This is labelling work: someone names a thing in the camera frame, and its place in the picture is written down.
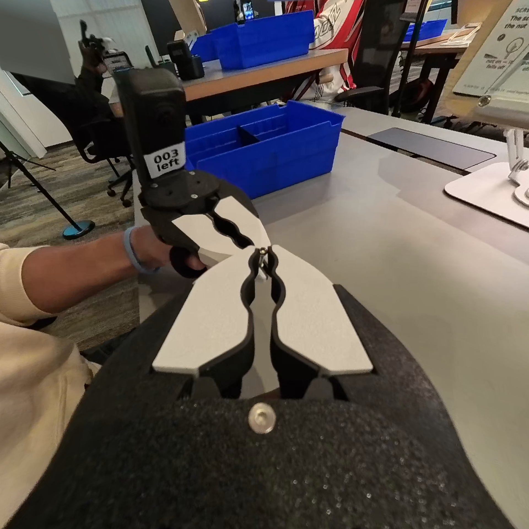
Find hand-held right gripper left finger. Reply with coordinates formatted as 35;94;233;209
152;245;257;398

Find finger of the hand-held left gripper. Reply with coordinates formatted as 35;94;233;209
213;196;272;249
171;213;253;270

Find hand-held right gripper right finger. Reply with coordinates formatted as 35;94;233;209
269;245;374;398

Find blue divided plastic bin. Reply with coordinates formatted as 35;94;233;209
185;100;346;200

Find person's left forearm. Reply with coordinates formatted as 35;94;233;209
21;226;143;315

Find black charging dock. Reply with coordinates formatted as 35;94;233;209
166;40;206;81

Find printed marker sign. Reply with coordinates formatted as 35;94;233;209
102;50;134;76

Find blue wristband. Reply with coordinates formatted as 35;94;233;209
123;226;161;274

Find small blue plastic bin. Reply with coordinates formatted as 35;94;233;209
189;33;220;63

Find dark pants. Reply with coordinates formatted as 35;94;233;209
80;331;137;364

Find wooden backing board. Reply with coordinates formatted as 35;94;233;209
169;0;207;37
444;0;529;120

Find grey table with wooden edge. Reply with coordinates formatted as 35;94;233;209
112;49;350;114

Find black tripod with blue base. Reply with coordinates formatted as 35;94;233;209
0;141;96;241

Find large blue plastic bin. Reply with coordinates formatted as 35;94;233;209
210;10;315;70

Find dark desk inlay panel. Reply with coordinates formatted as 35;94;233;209
367;127;496;171

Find white metal document stand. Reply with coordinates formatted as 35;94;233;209
444;93;529;229

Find dark red backpack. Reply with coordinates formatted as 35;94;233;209
397;78;435;114

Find black mesh office chair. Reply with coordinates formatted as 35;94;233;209
334;0;418;116

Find wooden topped desk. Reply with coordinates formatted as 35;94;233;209
403;31;476;120

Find shallow blue plastic bin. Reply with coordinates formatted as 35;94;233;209
403;18;449;43

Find printed instruction sheet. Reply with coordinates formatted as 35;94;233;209
452;0;529;96

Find pale wooden frame pieces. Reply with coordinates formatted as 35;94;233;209
439;23;483;47

